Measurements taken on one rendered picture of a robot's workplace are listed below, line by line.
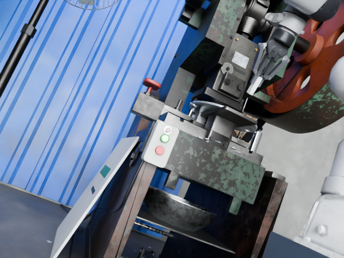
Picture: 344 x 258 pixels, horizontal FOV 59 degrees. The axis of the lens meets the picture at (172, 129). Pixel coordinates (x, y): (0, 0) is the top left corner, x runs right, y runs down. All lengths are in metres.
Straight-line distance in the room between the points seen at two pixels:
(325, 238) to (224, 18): 1.00
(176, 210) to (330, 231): 0.69
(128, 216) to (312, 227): 0.57
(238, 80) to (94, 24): 1.52
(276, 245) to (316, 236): 0.08
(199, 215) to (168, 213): 0.12
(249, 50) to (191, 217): 0.76
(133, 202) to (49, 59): 1.70
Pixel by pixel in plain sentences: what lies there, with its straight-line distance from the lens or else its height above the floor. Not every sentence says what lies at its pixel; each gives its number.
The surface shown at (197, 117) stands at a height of 0.76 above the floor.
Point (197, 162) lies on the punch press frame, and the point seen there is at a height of 0.56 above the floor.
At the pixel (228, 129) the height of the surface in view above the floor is 0.73.
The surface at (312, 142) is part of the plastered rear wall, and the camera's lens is 3.16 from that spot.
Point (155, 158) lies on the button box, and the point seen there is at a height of 0.51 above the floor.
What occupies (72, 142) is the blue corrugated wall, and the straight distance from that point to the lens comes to 2.39.
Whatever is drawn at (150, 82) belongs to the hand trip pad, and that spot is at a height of 0.75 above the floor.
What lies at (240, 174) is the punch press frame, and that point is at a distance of 1.17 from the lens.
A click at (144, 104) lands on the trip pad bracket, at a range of 1.03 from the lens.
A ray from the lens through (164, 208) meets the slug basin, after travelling 1.20.
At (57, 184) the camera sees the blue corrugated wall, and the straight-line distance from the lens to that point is 2.41.
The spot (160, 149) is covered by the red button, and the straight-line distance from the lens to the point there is 0.93.
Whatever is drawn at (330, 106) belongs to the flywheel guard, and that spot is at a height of 0.99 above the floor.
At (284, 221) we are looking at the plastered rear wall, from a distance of 3.04.
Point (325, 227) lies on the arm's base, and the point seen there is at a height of 0.49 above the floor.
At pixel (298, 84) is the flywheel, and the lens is 1.67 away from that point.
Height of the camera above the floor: 0.47
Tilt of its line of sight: 9 degrees up
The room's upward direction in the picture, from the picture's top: 22 degrees clockwise
